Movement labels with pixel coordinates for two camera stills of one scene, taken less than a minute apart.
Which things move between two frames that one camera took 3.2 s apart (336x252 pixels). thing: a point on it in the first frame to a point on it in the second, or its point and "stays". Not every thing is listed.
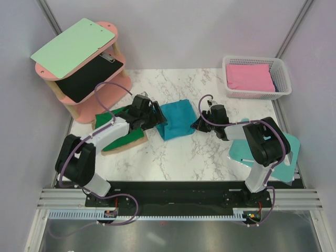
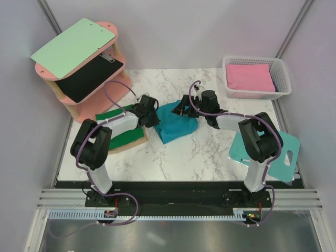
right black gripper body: [205, 127] to [200, 107]
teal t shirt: [180, 115] stays
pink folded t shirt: [250, 77] stays
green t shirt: [106, 117] stays
